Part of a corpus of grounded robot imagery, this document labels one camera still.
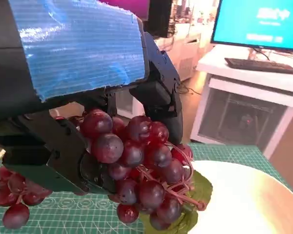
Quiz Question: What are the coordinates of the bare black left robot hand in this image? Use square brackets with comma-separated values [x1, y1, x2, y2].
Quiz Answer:
[0, 0, 184, 195]

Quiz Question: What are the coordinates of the red toy grape bunch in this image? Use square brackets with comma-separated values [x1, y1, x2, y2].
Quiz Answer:
[0, 108, 214, 234]

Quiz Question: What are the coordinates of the white square plate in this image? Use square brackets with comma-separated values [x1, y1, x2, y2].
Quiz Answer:
[183, 159, 293, 234]

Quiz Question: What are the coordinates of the dark monitor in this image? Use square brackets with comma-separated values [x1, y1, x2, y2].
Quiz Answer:
[147, 0, 173, 39]

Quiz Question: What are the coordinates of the green cutting mat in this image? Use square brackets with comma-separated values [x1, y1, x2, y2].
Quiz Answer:
[0, 142, 272, 234]

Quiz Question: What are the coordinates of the white mesh cabinet red light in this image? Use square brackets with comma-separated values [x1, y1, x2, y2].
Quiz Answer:
[190, 45, 293, 159]

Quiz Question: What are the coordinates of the blue screen monitor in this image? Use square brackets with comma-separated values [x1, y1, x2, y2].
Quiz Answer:
[209, 0, 293, 61]

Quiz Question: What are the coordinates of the black keyboard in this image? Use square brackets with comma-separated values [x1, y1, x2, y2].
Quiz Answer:
[224, 57, 293, 75]

